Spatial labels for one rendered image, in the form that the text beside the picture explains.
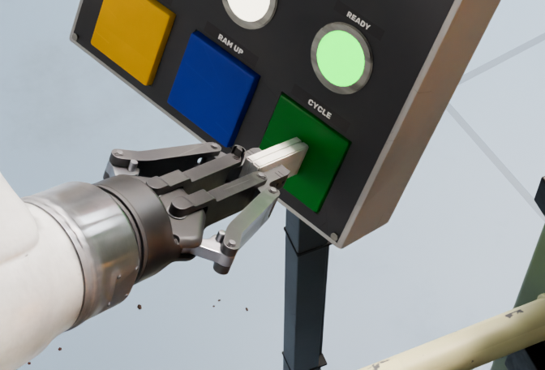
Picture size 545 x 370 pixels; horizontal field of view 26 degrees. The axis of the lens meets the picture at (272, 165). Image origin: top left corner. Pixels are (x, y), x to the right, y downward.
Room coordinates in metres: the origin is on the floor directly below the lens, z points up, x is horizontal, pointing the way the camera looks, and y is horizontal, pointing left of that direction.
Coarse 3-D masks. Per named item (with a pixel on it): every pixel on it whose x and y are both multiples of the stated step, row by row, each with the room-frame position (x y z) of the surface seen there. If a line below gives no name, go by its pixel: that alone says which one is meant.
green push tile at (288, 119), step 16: (288, 96) 0.59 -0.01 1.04; (288, 112) 0.58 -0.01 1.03; (304, 112) 0.57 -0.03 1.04; (272, 128) 0.58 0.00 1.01; (288, 128) 0.57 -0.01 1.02; (304, 128) 0.57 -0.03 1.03; (320, 128) 0.56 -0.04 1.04; (272, 144) 0.57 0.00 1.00; (320, 144) 0.55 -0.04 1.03; (336, 144) 0.55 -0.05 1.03; (304, 160) 0.55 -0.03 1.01; (320, 160) 0.54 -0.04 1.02; (336, 160) 0.54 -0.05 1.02; (304, 176) 0.54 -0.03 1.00; (320, 176) 0.53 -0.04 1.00; (304, 192) 0.53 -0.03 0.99; (320, 192) 0.53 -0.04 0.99; (320, 208) 0.52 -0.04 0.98
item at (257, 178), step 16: (256, 176) 0.50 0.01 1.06; (208, 192) 0.47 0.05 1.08; (224, 192) 0.47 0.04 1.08; (240, 192) 0.48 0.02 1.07; (176, 208) 0.44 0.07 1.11; (192, 208) 0.44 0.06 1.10; (208, 208) 0.45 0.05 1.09; (224, 208) 0.46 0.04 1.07; (240, 208) 0.48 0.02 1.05; (208, 224) 0.45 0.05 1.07
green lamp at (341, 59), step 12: (324, 36) 0.61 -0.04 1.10; (336, 36) 0.60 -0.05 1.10; (348, 36) 0.60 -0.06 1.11; (324, 48) 0.60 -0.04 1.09; (336, 48) 0.60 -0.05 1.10; (348, 48) 0.59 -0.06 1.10; (360, 48) 0.59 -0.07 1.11; (324, 60) 0.59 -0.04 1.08; (336, 60) 0.59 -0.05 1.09; (348, 60) 0.58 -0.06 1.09; (360, 60) 0.58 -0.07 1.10; (324, 72) 0.59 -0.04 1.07; (336, 72) 0.58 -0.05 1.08; (348, 72) 0.58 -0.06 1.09; (360, 72) 0.58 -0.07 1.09; (336, 84) 0.58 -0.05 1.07; (348, 84) 0.57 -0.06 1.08
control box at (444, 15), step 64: (192, 0) 0.68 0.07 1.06; (320, 0) 0.63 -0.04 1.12; (384, 0) 0.60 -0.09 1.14; (448, 0) 0.58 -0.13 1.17; (256, 64) 0.62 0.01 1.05; (384, 64) 0.57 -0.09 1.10; (448, 64) 0.58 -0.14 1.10; (192, 128) 0.61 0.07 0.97; (256, 128) 0.59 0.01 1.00; (384, 128) 0.54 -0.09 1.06; (384, 192) 0.53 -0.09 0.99
